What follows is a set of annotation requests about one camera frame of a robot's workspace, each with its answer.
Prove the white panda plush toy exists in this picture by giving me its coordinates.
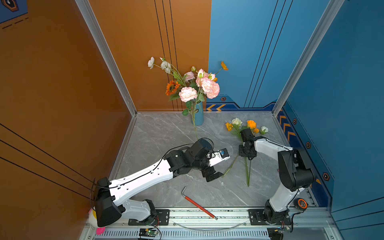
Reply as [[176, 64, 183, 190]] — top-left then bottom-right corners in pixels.
[[88, 209, 106, 235]]

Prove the cream white rose stem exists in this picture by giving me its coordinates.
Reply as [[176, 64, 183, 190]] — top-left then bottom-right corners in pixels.
[[222, 118, 243, 178]]

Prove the large pink peach rose stem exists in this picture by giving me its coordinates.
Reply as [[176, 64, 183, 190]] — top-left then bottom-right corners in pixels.
[[196, 69, 220, 103]]

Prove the red handled hex key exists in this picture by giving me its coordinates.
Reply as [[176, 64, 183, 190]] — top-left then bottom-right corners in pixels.
[[181, 187, 218, 220]]

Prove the orange yellow rose stem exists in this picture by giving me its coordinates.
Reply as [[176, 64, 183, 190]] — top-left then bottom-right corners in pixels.
[[242, 120, 259, 187]]

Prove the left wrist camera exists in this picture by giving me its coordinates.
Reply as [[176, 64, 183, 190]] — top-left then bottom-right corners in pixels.
[[209, 148, 230, 167]]

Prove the teal ceramic vase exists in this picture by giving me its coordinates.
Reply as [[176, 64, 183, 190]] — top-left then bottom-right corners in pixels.
[[195, 103, 204, 126]]

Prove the aluminium corner post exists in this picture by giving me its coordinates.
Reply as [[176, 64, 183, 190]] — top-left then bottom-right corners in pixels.
[[272, 0, 345, 117], [75, 0, 137, 117]]

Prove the green circuit board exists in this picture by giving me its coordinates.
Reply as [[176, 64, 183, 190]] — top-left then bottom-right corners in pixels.
[[138, 228, 160, 240]]

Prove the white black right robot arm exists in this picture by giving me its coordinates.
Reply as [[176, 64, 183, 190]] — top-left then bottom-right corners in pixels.
[[239, 129, 315, 225]]

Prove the orange black tape measure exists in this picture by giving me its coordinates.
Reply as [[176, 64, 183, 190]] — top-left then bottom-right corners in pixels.
[[295, 198, 308, 212]]

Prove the white rose flower stem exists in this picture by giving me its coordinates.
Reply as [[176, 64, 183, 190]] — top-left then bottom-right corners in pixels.
[[260, 126, 269, 135]]

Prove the left aluminium corner post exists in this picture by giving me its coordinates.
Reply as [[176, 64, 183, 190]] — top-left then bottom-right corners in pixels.
[[75, 0, 137, 117]]

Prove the small orange bud stem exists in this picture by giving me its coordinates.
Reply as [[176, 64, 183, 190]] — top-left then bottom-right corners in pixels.
[[225, 123, 242, 140]]

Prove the pink peony flower stem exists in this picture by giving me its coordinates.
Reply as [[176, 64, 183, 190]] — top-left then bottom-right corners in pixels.
[[183, 66, 199, 91]]

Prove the pink carnation rose stem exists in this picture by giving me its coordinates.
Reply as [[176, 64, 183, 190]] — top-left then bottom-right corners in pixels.
[[179, 87, 198, 139]]

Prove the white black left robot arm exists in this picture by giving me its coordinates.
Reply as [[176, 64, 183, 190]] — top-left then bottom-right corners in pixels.
[[92, 138, 230, 228]]

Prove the right aluminium corner post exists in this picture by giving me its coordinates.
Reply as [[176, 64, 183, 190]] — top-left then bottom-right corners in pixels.
[[272, 0, 345, 117]]

